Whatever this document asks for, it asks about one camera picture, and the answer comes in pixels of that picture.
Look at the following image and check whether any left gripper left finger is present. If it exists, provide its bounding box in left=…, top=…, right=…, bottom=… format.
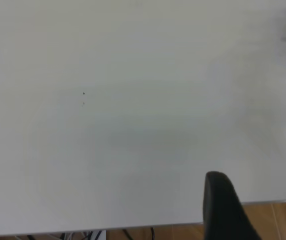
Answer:
left=202, top=171, right=263, bottom=240

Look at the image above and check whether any black cable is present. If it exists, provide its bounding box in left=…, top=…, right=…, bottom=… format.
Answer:
left=122, top=226, right=157, bottom=240

